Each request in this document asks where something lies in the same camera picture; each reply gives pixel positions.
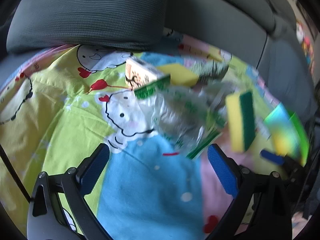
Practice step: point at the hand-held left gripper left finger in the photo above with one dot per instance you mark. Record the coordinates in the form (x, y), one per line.
(96, 167)

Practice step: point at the large grey pillow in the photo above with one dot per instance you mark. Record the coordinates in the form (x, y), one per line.
(87, 12)

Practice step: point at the grey sofa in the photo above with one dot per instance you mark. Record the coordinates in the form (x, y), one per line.
(225, 17)

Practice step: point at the yellow green scouring sponge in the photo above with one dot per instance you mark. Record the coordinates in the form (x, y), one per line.
(237, 122)
(180, 73)

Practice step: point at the colourful cartoon printed blanket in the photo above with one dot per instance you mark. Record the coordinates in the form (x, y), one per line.
(150, 192)

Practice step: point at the clear green-printed plastic bag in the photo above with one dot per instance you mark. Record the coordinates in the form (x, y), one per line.
(175, 115)

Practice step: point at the colourful printed item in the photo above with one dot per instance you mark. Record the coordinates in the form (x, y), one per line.
(306, 42)

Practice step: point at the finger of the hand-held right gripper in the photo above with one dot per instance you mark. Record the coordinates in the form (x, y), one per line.
(272, 157)

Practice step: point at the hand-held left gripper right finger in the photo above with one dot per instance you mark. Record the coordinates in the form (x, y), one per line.
(221, 167)

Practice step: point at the green cardboard box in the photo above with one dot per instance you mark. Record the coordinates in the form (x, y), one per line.
(297, 130)

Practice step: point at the grey-green knitted cloth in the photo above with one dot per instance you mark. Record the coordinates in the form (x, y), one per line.
(212, 70)

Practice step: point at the orange white tissue pack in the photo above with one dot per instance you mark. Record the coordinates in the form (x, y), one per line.
(140, 72)

